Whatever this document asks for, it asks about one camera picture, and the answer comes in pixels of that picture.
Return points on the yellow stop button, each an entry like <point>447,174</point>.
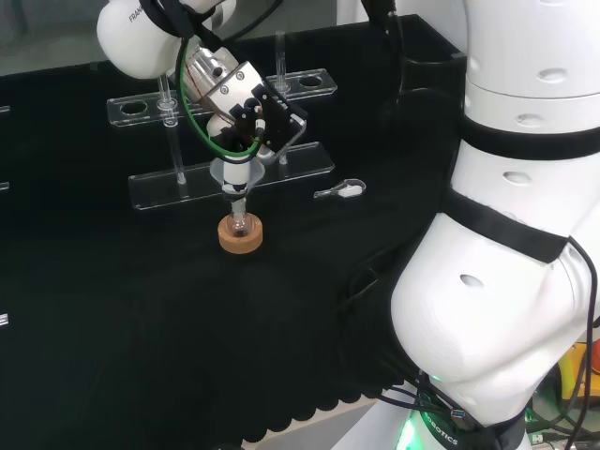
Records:
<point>574,370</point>

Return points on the glass round-bottom flask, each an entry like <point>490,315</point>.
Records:
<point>238,222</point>

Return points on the clear acrylic funnel stand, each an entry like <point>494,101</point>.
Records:
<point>154,187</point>

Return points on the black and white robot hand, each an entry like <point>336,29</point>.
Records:
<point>276,122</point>

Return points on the black bench cloth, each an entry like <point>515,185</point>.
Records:
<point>140,328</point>

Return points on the glass weighing funnel with powder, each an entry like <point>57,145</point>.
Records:
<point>349,189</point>

